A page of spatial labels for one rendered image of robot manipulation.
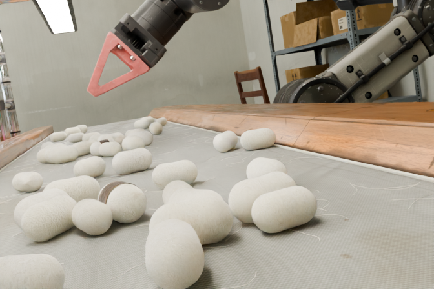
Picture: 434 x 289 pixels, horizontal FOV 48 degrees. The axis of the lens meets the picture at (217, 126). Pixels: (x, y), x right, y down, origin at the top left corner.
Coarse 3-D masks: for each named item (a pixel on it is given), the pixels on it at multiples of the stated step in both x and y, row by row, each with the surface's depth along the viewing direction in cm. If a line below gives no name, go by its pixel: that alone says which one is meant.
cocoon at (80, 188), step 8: (80, 176) 32; (88, 176) 33; (48, 184) 32; (56, 184) 32; (64, 184) 32; (72, 184) 32; (80, 184) 32; (88, 184) 32; (96, 184) 32; (72, 192) 32; (80, 192) 32; (88, 192) 32; (96, 192) 32; (80, 200) 32
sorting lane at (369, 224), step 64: (128, 128) 114; (192, 128) 84; (0, 192) 45; (320, 192) 27; (384, 192) 25; (0, 256) 24; (64, 256) 22; (128, 256) 21; (256, 256) 19; (320, 256) 18; (384, 256) 17
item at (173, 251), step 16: (160, 224) 18; (176, 224) 17; (160, 240) 16; (176, 240) 16; (192, 240) 16; (160, 256) 16; (176, 256) 16; (192, 256) 16; (160, 272) 16; (176, 272) 16; (192, 272) 16; (176, 288) 16
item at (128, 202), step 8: (120, 184) 27; (128, 184) 26; (112, 192) 26; (120, 192) 26; (128, 192) 26; (136, 192) 26; (112, 200) 26; (120, 200) 26; (128, 200) 26; (136, 200) 26; (144, 200) 26; (112, 208) 26; (120, 208) 26; (128, 208) 26; (136, 208) 26; (144, 208) 26; (120, 216) 26; (128, 216) 26; (136, 216) 26
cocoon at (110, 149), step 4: (104, 144) 60; (108, 144) 60; (112, 144) 59; (116, 144) 60; (100, 148) 60; (104, 148) 60; (108, 148) 59; (112, 148) 59; (116, 148) 59; (120, 148) 60; (100, 152) 60; (104, 152) 60; (108, 152) 59; (112, 152) 59; (116, 152) 59; (104, 156) 61; (108, 156) 60; (112, 156) 60
